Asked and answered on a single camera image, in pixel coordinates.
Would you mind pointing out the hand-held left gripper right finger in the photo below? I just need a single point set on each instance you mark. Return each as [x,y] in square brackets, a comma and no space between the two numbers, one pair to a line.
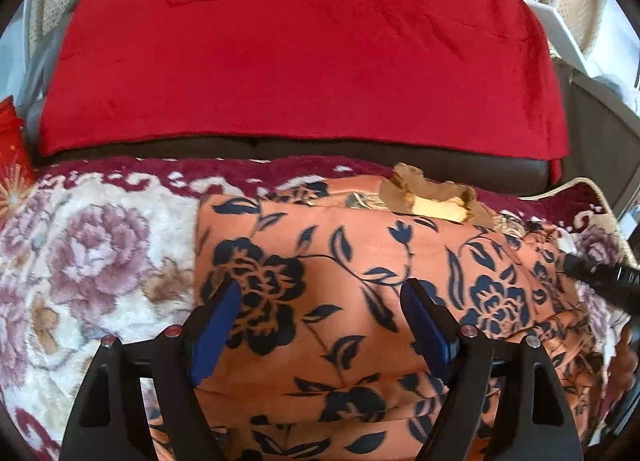
[425,326]

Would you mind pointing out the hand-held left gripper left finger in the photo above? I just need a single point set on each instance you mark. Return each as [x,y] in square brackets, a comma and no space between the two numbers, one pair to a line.
[216,326]

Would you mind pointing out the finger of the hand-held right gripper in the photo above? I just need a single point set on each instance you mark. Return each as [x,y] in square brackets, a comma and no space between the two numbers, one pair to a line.
[595,273]

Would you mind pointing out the orange floral garment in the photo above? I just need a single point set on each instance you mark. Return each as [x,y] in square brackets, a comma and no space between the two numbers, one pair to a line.
[340,261]

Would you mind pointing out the floral plush blanket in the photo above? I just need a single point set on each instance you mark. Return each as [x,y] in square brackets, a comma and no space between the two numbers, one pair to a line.
[90,251]

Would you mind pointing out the dark brown sofa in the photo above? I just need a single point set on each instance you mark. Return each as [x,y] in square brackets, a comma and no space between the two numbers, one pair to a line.
[350,148]

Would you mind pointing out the white plastic furniture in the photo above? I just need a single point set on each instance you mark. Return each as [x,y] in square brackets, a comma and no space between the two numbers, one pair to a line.
[575,46]

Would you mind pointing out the red gold printed cloth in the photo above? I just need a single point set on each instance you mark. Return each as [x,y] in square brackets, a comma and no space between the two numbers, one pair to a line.
[12,151]

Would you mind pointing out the red fleece blanket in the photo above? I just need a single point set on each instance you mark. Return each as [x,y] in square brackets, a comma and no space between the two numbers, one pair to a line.
[300,41]

